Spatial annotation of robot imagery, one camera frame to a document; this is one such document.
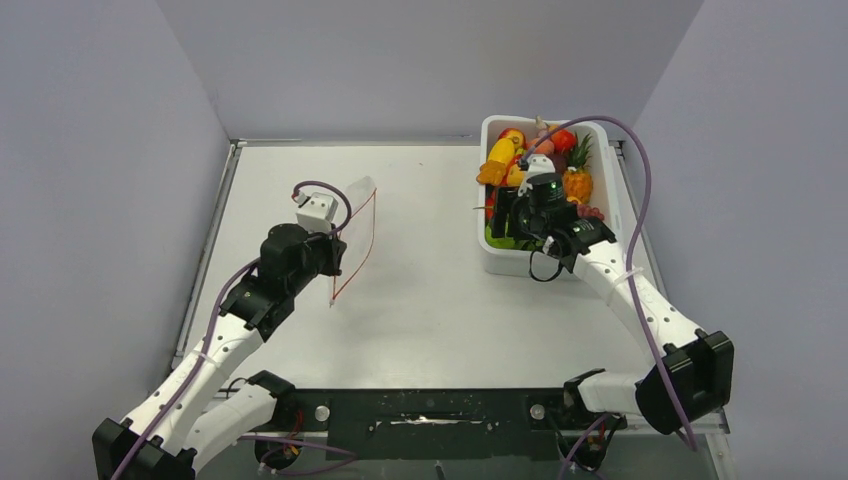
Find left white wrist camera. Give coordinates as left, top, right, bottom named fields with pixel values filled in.
left=293, top=192, right=338, bottom=233

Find aluminium frame rail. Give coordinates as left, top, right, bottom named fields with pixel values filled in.
left=135, top=389, right=730, bottom=439

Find clear zip top bag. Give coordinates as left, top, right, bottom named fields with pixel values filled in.
left=329, top=176, right=377, bottom=307

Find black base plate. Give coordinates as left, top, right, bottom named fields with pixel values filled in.
left=255, top=387, right=597, bottom=461

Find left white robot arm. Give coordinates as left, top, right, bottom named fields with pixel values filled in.
left=92, top=224, right=346, bottom=479

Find purple toy grapes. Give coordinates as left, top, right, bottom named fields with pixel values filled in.
left=577, top=204, right=605, bottom=221

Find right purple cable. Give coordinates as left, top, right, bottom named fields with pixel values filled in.
left=523, top=116, right=698, bottom=480

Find white plastic food bin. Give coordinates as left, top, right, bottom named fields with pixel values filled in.
left=476, top=115, right=624, bottom=277

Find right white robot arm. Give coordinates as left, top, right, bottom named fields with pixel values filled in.
left=488, top=174, right=735, bottom=434

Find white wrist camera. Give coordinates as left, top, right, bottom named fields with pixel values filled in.
left=293, top=192, right=338, bottom=233
left=518, top=154, right=555, bottom=197

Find toy pineapple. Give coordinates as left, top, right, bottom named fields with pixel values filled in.
left=563, top=134, right=593, bottom=204

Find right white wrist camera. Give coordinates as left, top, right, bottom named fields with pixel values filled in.
left=518, top=154, right=555, bottom=197

